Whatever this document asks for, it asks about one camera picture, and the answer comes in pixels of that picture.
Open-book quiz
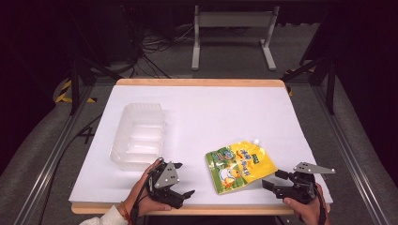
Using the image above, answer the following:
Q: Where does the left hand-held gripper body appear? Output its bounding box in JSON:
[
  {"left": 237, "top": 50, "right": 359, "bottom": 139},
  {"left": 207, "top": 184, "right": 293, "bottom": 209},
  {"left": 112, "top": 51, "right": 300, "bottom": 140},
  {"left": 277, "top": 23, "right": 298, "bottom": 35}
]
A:
[{"left": 146, "top": 158, "right": 186, "bottom": 210}]

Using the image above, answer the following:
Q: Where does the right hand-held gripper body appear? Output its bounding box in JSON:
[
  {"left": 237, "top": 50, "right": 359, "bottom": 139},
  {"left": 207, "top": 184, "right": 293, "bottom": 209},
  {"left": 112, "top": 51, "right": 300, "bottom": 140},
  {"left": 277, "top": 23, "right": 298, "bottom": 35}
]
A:
[{"left": 282, "top": 160, "right": 336, "bottom": 205}]

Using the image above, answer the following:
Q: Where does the yellow green spouted pouch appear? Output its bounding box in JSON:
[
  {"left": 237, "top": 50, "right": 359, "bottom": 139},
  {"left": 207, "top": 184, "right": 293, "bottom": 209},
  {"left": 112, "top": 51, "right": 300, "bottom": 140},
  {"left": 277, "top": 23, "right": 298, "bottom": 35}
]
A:
[{"left": 205, "top": 138, "right": 279, "bottom": 196}]

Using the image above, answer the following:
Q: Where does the clear plastic container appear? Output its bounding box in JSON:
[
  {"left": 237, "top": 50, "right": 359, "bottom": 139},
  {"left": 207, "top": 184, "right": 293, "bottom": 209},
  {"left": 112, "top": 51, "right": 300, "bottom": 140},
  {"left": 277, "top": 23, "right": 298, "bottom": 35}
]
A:
[{"left": 109, "top": 102, "right": 166, "bottom": 172}]

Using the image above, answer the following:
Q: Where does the person's right hand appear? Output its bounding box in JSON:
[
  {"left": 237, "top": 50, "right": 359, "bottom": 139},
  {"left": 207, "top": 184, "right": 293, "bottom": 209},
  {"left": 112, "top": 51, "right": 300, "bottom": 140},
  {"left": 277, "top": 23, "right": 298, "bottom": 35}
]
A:
[{"left": 283, "top": 183, "right": 330, "bottom": 225}]

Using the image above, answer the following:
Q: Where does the person's left hand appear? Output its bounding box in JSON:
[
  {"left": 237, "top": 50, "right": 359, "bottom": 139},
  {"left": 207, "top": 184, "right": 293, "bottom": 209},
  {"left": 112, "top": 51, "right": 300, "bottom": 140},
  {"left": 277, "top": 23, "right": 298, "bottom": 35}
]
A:
[{"left": 124, "top": 158, "right": 173, "bottom": 218}]

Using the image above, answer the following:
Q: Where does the white sheet table cover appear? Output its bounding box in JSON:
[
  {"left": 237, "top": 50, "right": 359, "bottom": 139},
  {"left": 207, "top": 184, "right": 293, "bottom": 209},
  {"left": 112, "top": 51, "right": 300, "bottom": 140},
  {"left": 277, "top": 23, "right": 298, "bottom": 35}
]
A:
[{"left": 69, "top": 84, "right": 334, "bottom": 206}]

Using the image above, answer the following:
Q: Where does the yellow black hazard tape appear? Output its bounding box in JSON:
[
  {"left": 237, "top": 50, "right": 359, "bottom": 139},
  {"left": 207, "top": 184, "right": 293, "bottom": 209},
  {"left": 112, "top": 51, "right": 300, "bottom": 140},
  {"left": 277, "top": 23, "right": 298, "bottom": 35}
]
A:
[
  {"left": 54, "top": 80, "right": 98, "bottom": 104},
  {"left": 282, "top": 67, "right": 295, "bottom": 98}
]

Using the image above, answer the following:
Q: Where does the black tape floor mark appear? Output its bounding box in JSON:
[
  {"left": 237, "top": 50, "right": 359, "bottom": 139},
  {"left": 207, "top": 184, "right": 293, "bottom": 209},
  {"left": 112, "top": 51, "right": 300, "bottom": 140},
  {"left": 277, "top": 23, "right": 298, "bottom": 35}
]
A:
[{"left": 77, "top": 127, "right": 96, "bottom": 145}]

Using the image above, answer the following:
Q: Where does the black metal stand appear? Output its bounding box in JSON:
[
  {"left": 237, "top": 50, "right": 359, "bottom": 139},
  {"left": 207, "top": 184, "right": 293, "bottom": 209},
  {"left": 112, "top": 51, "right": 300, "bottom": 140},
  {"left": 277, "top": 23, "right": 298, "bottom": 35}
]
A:
[
  {"left": 280, "top": 56, "right": 338, "bottom": 115},
  {"left": 66, "top": 55, "right": 124, "bottom": 116}
]

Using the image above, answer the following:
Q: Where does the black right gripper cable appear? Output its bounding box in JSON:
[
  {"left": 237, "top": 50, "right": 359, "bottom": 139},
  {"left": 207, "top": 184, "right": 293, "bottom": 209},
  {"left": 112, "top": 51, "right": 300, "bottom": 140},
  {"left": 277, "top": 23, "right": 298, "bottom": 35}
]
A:
[{"left": 314, "top": 186, "right": 329, "bottom": 225}]

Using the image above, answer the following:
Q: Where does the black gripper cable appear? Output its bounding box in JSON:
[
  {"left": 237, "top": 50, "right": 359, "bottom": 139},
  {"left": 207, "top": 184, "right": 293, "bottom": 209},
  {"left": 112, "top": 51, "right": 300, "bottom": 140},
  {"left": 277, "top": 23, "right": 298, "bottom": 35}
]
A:
[
  {"left": 314, "top": 186, "right": 329, "bottom": 225},
  {"left": 130, "top": 158, "right": 164, "bottom": 225}
]

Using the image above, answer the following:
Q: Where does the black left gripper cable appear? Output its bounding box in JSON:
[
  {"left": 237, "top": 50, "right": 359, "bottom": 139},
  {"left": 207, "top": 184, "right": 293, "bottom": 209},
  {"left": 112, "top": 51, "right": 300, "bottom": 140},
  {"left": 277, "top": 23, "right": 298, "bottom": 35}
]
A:
[{"left": 130, "top": 158, "right": 164, "bottom": 225}]

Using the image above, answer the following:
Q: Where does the red bracelet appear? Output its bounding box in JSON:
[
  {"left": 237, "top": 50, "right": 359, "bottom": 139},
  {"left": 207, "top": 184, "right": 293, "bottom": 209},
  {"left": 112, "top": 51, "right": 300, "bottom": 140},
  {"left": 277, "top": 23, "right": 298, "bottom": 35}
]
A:
[{"left": 119, "top": 201, "right": 132, "bottom": 225}]

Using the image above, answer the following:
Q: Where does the aluminium floor rail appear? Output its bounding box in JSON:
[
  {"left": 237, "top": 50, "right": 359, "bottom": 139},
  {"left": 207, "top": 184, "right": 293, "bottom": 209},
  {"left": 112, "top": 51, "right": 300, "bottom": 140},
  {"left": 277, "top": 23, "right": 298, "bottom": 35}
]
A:
[
  {"left": 312, "top": 83, "right": 390, "bottom": 225},
  {"left": 13, "top": 83, "right": 96, "bottom": 225}
]

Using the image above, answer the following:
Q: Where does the long black floor cable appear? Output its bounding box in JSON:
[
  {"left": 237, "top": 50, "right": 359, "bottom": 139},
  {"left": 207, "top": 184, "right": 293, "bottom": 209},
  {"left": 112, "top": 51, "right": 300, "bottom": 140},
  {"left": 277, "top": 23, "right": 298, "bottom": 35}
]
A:
[{"left": 37, "top": 113, "right": 104, "bottom": 225}]

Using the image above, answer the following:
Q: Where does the bundle of black floor cables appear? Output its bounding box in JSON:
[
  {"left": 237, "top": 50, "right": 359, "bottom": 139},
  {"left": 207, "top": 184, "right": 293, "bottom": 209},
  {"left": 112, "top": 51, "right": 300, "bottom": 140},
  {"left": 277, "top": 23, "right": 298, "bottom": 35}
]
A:
[{"left": 123, "top": 6, "right": 196, "bottom": 80}]

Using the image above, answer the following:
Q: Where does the white metal frame stand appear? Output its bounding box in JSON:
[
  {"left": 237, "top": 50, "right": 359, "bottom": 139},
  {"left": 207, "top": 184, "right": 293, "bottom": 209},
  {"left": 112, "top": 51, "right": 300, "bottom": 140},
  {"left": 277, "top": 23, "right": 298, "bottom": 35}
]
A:
[{"left": 191, "top": 5, "right": 281, "bottom": 72}]

